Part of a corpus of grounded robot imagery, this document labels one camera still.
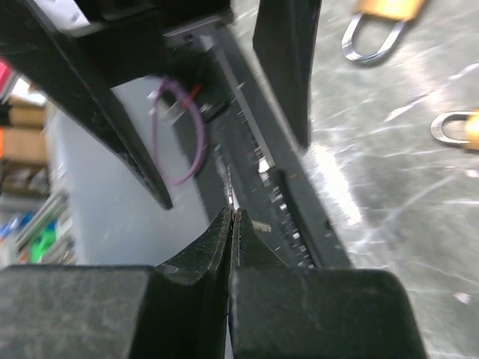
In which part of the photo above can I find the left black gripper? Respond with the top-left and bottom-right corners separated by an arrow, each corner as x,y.
1,1 -> 234,209

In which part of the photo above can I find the small brass padlock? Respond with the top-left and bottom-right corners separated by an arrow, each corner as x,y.
430,109 -> 478,152

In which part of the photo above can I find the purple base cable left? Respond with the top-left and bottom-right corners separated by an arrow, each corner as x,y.
148,76 -> 207,186

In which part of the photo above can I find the large brass padlock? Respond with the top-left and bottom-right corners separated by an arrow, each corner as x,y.
341,0 -> 427,67

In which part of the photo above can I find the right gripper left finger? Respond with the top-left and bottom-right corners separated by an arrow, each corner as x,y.
1,209 -> 232,358

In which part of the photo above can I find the small key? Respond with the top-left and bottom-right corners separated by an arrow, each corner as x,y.
226,166 -> 272,233

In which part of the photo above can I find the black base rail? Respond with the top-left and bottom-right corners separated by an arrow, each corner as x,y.
171,28 -> 351,269

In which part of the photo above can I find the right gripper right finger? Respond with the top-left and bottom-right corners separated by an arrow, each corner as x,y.
230,209 -> 427,358

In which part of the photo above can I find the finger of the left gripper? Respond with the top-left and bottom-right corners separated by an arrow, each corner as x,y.
253,0 -> 322,149

